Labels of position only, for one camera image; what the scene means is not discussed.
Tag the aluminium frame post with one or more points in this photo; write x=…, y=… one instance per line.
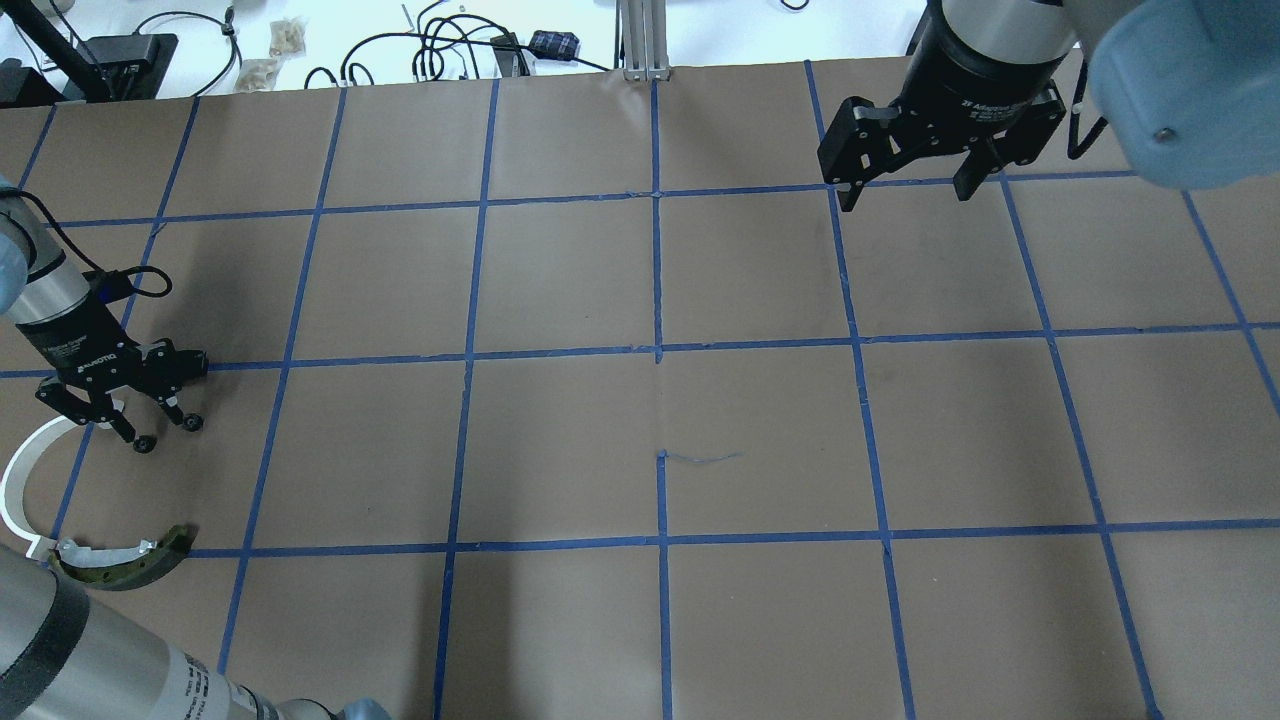
x=643, y=54

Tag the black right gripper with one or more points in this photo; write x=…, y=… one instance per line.
x=975, y=85

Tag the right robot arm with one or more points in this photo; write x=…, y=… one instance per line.
x=1189, y=89

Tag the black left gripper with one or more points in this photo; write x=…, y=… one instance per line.
x=78, y=345

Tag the olive brake shoe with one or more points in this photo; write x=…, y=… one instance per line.
x=124, y=569

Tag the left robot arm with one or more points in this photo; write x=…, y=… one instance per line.
x=66, y=655

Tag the white curved plastic bracket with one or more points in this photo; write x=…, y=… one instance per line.
x=15, y=477

